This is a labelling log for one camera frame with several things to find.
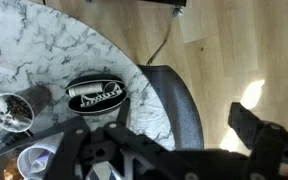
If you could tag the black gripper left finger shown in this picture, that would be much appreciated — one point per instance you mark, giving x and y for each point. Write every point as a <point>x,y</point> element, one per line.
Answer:
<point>123,112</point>

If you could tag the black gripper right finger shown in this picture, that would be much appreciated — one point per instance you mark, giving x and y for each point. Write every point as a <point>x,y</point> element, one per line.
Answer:
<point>247,124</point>

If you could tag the black oval sewing tin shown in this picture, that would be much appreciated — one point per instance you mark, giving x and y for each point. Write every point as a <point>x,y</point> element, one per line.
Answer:
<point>97,100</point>

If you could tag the clear plastic tub with bags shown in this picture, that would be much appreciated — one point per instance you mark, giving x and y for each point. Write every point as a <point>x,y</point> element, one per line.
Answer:
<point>37,158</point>

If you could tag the furniture caster wheel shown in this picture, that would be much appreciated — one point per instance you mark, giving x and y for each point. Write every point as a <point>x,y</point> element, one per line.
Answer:
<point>178,11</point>

